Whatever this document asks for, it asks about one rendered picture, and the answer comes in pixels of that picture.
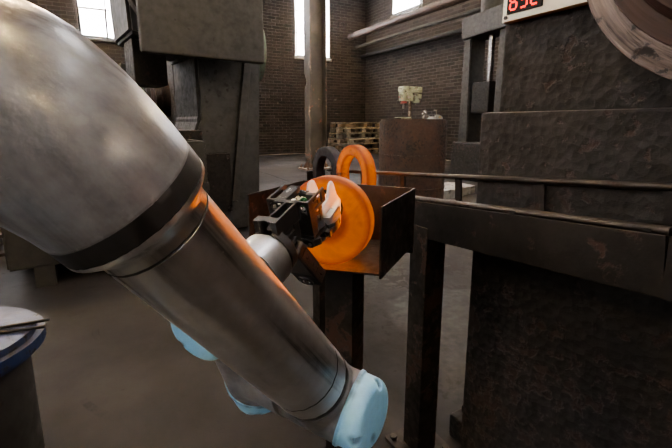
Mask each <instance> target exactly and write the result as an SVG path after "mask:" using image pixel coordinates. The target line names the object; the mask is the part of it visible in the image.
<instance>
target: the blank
mask: <svg viewBox="0 0 672 448"><path fill-rule="evenodd" d="M311 180H314V181H315V183H316V185H317V188H318V190H319V189H320V188H321V187H324V189H326V190H327V184H328V183H329V181H332V182H333V184H334V187H335V191H336V194H337V195H338V197H339V198H340V200H341V202H342V206H343V212H342V216H341V224H340V226H339V228H338V229H337V230H336V231H335V232H334V233H333V234H332V236H331V237H327V238H326V240H325V241H323V242H322V244H321V245H318V246H316V247H314V248H308V249H309V250H310V252H311V253H312V254H313V256H314V257H315V258H316V259H317V261H318V262H321V263H325V264H340V263H344V262H347V261H349V260H351V259H353V258H354V257H356V256H357V255H358V254H359V253H360V252H361V251H362V250H363V249H364V248H365V247H366V246H367V244H368V243H369V241H370V239H371V237H372V234H373V230H374V222H375V220H374V212H373V208H372V205H371V202H370V200H369V198H368V197H367V195H366V194H365V192H364V191H363V190H362V189H361V188H360V187H359V186H358V185H357V184H355V183H354V182H352V181H351V180H349V179H347V178H344V177H341V176H336V175H325V176H321V177H317V178H314V179H311ZM309 181H310V180H309ZM309 181H307V182H305V183H304V184H303V185H301V186H300V190H301V189H302V190H307V183H308V182H309Z"/></svg>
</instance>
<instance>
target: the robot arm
mask: <svg viewBox="0 0 672 448"><path fill-rule="evenodd" d="M204 174H205V170H204V165H203V162H202V161H201V159H200V158H199V157H198V155H197V154H196V153H195V152H194V150H193V149H192V148H191V146H190V145H189V144H188V143H187V141H186V140H185V139H184V138H183V136H182V135H181V134H180V133H179V131H178V130H177V129H176V128H175V126H174V125H173V124H172V123H171V122H170V120H169V119H168V118H167V117H166V116H165V114H164V113H163V112H162V111H161V110H160V109H159V108H158V106H157V105H156V104H155V103H154V102H153V101H152V100H151V98H150V97H149V96H148V95H147V94H146V93H145V92H144V91H143V90H142V89H141V87H140V86H139V85H138V84H137V83H136V82H135V81H134V80H133V79H132V78H131V77H130V76H129V75H128V74H127V73H126V72H125V71H124V70H123V69H122V68H121V67H120V66H119V65H118V64H117V63H116V62H114V61H113V60H112V59H111V58H110V57H109V56H108V55H107V54H106V53H105V52H103V51H102V50H101V49H100V48H99V47H98V46H97V45H95V44H94V43H93V42H92V41H91V40H89V39H88V38H87V37H85V36H84V35H83V34H82V33H80V32H79V31H78V30H77V29H75V28H74V27H73V26H71V25H70V24H68V23H67V22H65V21H63V20H62V19H60V18H59V17H57V16H55V15H53V14H52V13H50V12H48V11H47V10H45V9H43V8H41V7H39V6H37V5H35V4H33V3H31V2H29V1H26V0H0V227H2V228H4V229H6V230H8V231H9V232H11V233H13V234H15V235H17V236H19V237H21V238H23V239H25V240H27V241H28V242H30V243H32V244H33V245H35V246H36V247H38V248H40V249H41V250H43V251H44V252H46V253H48V254H49V255H50V256H52V257H53V258H54V259H56V260H57V261H59V262H60V263H61V264H63V265H64V266H65V267H66V268H68V269H69V270H71V271H73V272H76V273H93V272H99V271H105V272H106V273H108V274H109V275H110V276H112V277H113V278H114V279H115V280H117V281H118V282H119V283H121V284H122V285H123V286H124V287H126V288H127V289H128V290H130V291H131V292H132V293H134V294H135V295H136V296H137V297H139V298H140V299H141V300H143V301H144V302H145V303H146V304H148V305H149V306H150V307H152V308H153V309H154V310H156V311H157V312H158V313H159V314H161V315H162V316H163V317H165V318H166V319H167V320H168V321H170V322H171V328H172V331H173V333H174V335H175V337H176V339H177V340H178V341H180V342H182V344H183V345H184V348H185V349H186V350H187V351H189V352H190V353H191V354H193V355H194V356H196V357H198V358H200V359H203V360H209V361H212V360H215V362H216V364H217V366H218V368H219V370H220V373H221V375H222V377H223V379H224V382H225V386H226V389H227V392H228V393H229V395H230V397H231V398H232V399H233V400H234V401H235V403H236V405H237V406H238V408H239V409H240V410H241V411H243V412H244V413H246V414H249V415H254V414H260V415H263V414H266V413H269V412H271V411H272V412H274V413H276V414H277V415H279V416H282V417H284V418H286V419H288V420H290V421H292V422H293V423H295V424H297V425H299V426H301V427H303V428H305V429H307V430H308V431H310V432H312V433H314V434H316V435H318V436H320V437H322V438H323V439H325V440H327V441H329V442H331V443H332V445H333V446H334V447H337V446H340V447H342V448H371V447H372V446H373V445H374V444H375V442H376V441H377V439H378V437H379V435H380V433H381V431H382V428H383V425H384V422H385V419H386V415H387V409H388V392H387V388H386V385H385V384H384V382H383V381H382V380H381V379H380V378H378V377H376V376H373V375H371V374H369V373H367V372H366V370H364V369H362V370H359V369H356V368H354V367H352V366H350V365H349V364H348V363H347V362H346V361H345V359H344V358H343V357H342V356H341V355H340V353H339V352H338V351H337V349H336V348H335V347H334V346H333V345H332V343H331V342H330V341H329V340H328V339H327V337H326V336H325V335H324V334H323V333H322V331H321V330H320V329H319V328H318V326H317V325H316V324H315V323H314V322H313V320H312V319H311V318H310V317H309V316H308V314H307V313H306V312H305V311H304V310H303V308H302V307H301V306H300V305H299V304H298V302H297V301H296V300H295V299H294V298H293V296H292V295H291V294H290V293H289V292H288V290H287V289H286V288H285V287H284V286H283V282H284V281H285V280H286V279H287V278H288V276H289V275H290V273H292V274H293V275H294V276H295V277H296V278H297V279H298V280H299V281H300V282H301V283H303V284H307V285H312V286H313V285H320V286H321V285H322V282H323V279H324V276H325V274H326V271H325V270H324V269H323V267H322V266H321V265H320V263H319V262H318V261H317V259H316V258H315V257H314V256H313V254H312V253H311V252H310V250H309V249H308V248H314V247H316V246H318V245H321V244H322V242H323V241H325V240H326V238H327V237H331V236H332V234H333V233H334V232H335V231H336V230H337V229H338V228H339V226H340V224H341V200H340V198H339V197H338V195H337V194H336V191H335V187H334V184H333V182H332V181H329V183H328V184H327V192H326V194H325V193H324V187H321V188H320V189H319V190H318V188H317V185H316V183H315V181H314V180H310V181H309V182H308V183H307V190H302V189H301V190H300V186H294V185H290V186H289V187H288V188H286V184H283V185H282V186H281V187H280V188H279V189H277V190H276V191H275V192H274V193H273V194H271V195H270V196H269V197H268V198H267V199H266V200H267V205H268V209H269V213H270V216H268V217H266V216H257V217H256V218H255V219H254V220H253V224H254V228H255V232H256V233H255V234H254V235H252V236H250V237H249V238H248V239H247V240H245V239H244V237H243V236H242V235H241V234H240V232H239V231H238V230H237V229H236V228H235V226H234V225H233V224H232V223H231V222H230V220H229V219H228V218H227V217H226V216H225V214H224V213H223V212H222V211H221V210H220V208H219V207H218V206H217V205H216V204H215V202H214V201H213V200H212V199H211V198H210V196H209V195H208V194H207V193H206V192H205V190H204V189H203V188H202V184H203V180H204ZM280 191H281V192H282V193H281V194H280V195H279V196H278V197H276V198H274V196H275V195H276V194H277V193H278V192H280ZM275 203H276V204H275Z"/></svg>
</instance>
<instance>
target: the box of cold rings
mask: <svg viewBox="0 0 672 448"><path fill-rule="evenodd" d="M187 143H188V144H189V145H190V146H191V148H192V149H193V150H194V152H195V153H196V154H197V155H198V157H199V158H200V159H201V161H202V162H203V165H204V170H205V174H204V180H203V184H202V188H203V189H204V190H205V192H206V193H207V194H208V190H210V185H209V182H208V178H207V162H206V145H205V141H201V140H193V139H187ZM0 228H1V234H2V240H3V247H4V253H5V259H6V265H7V270H10V272H13V271H19V270H26V269H32V268H34V275H35V282H36V288H41V287H46V286H52V285H57V283H58V270H59V264H61V263H60V262H59V261H57V260H56V259H54V258H53V257H52V256H50V255H49V254H48V253H46V252H44V251H43V250H41V249H40V248H38V247H36V246H35V245H33V244H32V243H30V242H28V241H27V240H25V239H23V238H21V237H19V236H17V235H15V234H13V233H11V232H9V231H8V230H6V229H4V228H2V227H0Z"/></svg>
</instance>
